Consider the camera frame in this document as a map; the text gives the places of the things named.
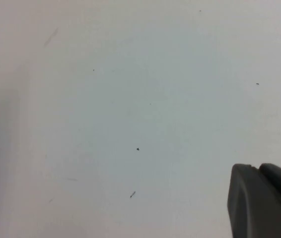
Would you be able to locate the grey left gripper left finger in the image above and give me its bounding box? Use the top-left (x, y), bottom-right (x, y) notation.
top-left (227, 163), bottom-right (281, 238)

